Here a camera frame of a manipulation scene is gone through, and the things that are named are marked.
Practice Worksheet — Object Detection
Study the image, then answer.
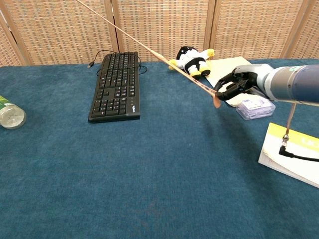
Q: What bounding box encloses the black computer keyboard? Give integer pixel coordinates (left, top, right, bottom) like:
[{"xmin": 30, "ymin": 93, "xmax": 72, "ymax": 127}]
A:
[{"xmin": 87, "ymin": 51, "xmax": 141, "ymax": 123}]

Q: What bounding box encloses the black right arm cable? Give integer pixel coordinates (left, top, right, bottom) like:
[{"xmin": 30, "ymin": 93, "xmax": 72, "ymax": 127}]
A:
[{"xmin": 279, "ymin": 103, "xmax": 319, "ymax": 161}]

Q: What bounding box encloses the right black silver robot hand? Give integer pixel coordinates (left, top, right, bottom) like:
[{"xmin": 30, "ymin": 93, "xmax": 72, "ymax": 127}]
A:
[{"xmin": 213, "ymin": 63, "xmax": 275, "ymax": 102}]

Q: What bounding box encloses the plastic bottle green label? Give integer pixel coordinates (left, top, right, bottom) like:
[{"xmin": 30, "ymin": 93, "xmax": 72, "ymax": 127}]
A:
[{"xmin": 0, "ymin": 95, "xmax": 27, "ymax": 129}]

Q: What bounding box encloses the black keyboard usb cable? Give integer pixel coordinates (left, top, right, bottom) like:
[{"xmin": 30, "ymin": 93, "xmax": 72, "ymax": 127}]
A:
[{"xmin": 87, "ymin": 50, "xmax": 148, "ymax": 75}]

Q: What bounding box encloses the woven wooden folding screen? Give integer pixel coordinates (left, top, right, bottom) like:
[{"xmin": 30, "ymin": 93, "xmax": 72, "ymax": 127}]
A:
[{"xmin": 0, "ymin": 0, "xmax": 319, "ymax": 67}]

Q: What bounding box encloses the beige manila folder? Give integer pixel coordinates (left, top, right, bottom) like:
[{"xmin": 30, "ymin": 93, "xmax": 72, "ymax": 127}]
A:
[{"xmin": 204, "ymin": 56, "xmax": 266, "ymax": 108}]

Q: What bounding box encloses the blue carpet table mat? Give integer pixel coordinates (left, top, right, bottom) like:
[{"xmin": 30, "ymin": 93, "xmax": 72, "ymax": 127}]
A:
[{"xmin": 0, "ymin": 58, "xmax": 319, "ymax": 239}]

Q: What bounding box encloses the black white plush doll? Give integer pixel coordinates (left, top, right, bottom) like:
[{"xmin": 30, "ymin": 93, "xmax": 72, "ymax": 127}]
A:
[{"xmin": 168, "ymin": 46, "xmax": 215, "ymax": 77}]

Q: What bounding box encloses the yellow white booklet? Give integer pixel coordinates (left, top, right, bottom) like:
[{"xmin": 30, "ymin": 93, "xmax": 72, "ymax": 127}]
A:
[{"xmin": 258, "ymin": 122, "xmax": 319, "ymax": 189}]

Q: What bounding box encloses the clear plastic card box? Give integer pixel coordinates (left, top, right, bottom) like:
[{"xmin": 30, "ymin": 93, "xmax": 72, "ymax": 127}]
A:
[{"xmin": 235, "ymin": 97, "xmax": 276, "ymax": 121}]

